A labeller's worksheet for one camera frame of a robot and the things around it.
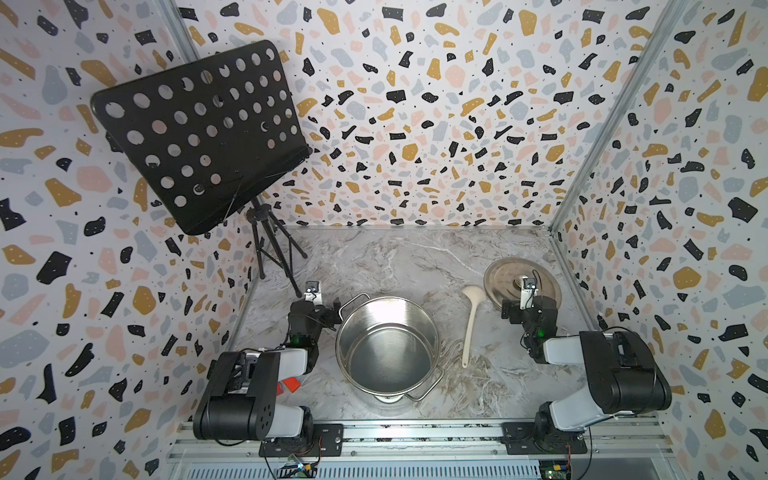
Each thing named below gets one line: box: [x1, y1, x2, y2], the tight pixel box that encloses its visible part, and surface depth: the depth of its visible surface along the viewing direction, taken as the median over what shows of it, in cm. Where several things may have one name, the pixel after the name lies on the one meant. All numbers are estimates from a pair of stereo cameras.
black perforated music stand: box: [90, 40, 312, 298], surface depth 61 cm
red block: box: [282, 377, 301, 393], surface depth 84 cm
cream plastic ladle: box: [461, 286, 487, 369], surface depth 95 cm
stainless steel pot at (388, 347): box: [335, 293, 445, 404], surface depth 89 cm
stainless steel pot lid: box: [483, 257, 562, 309], surface depth 108 cm
